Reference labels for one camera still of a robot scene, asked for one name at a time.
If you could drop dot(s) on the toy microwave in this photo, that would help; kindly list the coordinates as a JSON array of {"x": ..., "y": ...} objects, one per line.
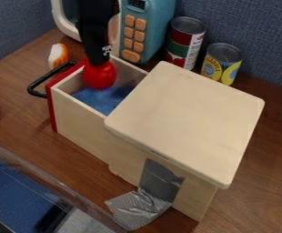
[{"x": 151, "y": 27}]

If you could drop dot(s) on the red toy ball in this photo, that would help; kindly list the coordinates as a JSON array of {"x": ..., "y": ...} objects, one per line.
[{"x": 100, "y": 75}]

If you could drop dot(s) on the red and green can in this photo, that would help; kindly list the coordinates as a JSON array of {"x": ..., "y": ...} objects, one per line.
[{"x": 184, "y": 42}]

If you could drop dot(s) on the drawer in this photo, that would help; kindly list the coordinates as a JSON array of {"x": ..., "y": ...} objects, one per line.
[{"x": 78, "y": 121}]

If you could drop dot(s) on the orange and white toy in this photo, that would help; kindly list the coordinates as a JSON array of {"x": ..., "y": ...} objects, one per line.
[{"x": 58, "y": 56}]

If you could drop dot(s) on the grey duct tape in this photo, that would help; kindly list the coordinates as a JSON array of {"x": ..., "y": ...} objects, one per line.
[{"x": 147, "y": 197}]

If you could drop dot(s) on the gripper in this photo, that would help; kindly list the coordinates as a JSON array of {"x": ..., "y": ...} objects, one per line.
[{"x": 99, "y": 54}]

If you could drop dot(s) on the blue cloth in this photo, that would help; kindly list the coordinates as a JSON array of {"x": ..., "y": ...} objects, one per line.
[{"x": 101, "y": 98}]

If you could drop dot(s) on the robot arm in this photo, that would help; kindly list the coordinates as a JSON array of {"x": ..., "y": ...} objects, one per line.
[{"x": 95, "y": 21}]

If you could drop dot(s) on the yellow and blue can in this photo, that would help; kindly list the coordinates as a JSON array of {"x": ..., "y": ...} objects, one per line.
[{"x": 220, "y": 65}]

